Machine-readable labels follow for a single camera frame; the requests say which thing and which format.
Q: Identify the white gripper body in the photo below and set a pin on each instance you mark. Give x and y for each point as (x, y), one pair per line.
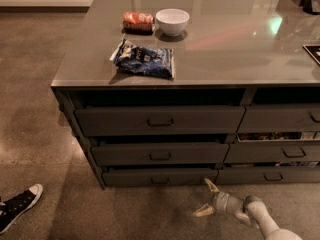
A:
(221, 201)

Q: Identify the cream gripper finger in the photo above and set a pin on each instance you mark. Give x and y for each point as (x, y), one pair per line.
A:
(205, 210)
(212, 187)

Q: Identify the grey drawer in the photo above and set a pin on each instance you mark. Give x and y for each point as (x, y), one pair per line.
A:
(280, 118)
(159, 153)
(158, 120)
(268, 175)
(158, 177)
(259, 153)

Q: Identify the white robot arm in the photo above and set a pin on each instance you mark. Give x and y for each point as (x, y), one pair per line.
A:
(250, 211)

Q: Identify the grey drawer cabinet island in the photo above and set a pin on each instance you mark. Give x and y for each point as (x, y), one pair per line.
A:
(232, 53)

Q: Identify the blue chip bag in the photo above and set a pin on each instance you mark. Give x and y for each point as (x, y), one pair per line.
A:
(147, 61)

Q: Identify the white ceramic bowl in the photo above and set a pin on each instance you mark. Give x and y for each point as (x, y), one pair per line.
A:
(172, 21)

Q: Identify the black framed tablet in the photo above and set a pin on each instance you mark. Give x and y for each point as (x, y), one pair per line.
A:
(314, 52)

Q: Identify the orange soda can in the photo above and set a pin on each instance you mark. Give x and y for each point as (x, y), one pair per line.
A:
(135, 21)

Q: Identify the black white sneaker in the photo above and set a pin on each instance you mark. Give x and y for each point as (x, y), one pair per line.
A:
(12, 209)

